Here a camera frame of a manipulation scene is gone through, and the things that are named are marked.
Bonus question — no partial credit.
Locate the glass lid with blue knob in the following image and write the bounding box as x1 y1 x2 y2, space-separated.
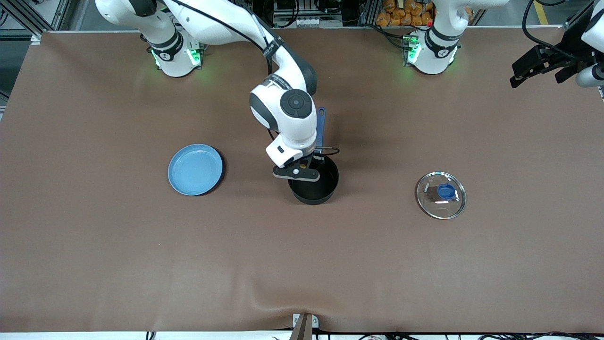
416 171 467 220

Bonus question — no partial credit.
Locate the round blue plate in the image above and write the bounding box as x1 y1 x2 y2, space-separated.
168 144 224 196

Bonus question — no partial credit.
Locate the brown table cover mat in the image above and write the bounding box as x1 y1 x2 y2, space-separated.
0 27 604 333

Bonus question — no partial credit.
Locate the pile of orange packets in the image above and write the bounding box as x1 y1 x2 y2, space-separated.
376 0 435 27

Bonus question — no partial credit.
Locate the grey electronics box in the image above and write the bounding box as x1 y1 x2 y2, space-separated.
273 0 344 27

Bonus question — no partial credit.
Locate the aluminium frame profile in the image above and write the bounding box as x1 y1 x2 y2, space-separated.
564 0 593 38
0 0 71 45

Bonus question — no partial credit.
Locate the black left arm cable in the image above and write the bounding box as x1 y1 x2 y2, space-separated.
521 0 583 60

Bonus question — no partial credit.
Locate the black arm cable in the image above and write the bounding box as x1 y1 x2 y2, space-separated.
521 0 583 60
163 0 340 155

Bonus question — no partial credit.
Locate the black saucepan with blue handle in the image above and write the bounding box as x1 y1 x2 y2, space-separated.
288 107 340 205

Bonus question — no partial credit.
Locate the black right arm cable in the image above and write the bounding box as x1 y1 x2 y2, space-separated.
163 0 340 155

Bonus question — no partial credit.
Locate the metal table edge bracket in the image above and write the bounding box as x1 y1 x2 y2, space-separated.
292 313 319 340

